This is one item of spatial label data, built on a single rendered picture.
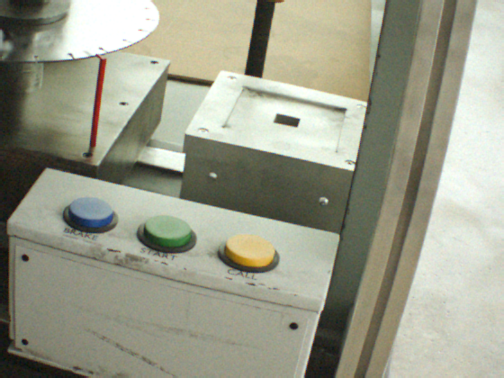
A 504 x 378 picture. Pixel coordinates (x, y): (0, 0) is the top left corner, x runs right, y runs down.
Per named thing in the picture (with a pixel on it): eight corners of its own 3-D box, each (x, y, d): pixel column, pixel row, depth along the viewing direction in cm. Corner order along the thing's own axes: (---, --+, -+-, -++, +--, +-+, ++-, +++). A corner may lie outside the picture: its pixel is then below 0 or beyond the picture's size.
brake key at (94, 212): (116, 221, 94) (118, 202, 93) (103, 244, 91) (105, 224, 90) (76, 211, 94) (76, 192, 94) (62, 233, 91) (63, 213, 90)
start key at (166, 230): (193, 240, 94) (196, 220, 93) (183, 265, 90) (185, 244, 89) (148, 229, 94) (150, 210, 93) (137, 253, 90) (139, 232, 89)
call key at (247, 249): (274, 259, 93) (278, 239, 92) (266, 283, 89) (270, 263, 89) (228, 248, 93) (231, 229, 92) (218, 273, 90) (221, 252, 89)
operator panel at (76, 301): (308, 363, 104) (340, 233, 96) (291, 427, 94) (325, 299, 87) (40, 295, 106) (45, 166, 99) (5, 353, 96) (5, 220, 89)
